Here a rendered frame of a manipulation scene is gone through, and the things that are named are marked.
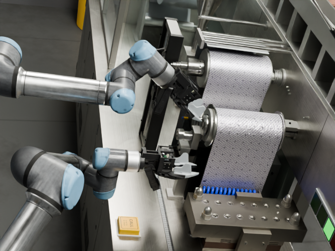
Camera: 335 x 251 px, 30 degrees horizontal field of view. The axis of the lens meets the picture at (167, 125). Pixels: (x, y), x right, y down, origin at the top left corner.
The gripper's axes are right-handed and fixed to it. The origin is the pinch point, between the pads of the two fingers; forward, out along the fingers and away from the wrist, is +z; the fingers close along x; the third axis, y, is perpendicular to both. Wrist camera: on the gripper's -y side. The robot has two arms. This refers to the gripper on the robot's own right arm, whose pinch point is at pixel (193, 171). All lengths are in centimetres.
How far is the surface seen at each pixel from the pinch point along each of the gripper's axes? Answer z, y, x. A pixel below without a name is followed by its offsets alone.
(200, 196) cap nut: 1.9, -4.2, -8.8
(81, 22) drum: -16, -103, 332
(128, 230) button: -21.4, -17.0, -13.8
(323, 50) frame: 36, 48, 10
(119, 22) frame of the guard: -19, 6, 102
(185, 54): 8, 7, 76
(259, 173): 23.9, 1.9, -0.6
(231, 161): 12.1, 5.8, -0.6
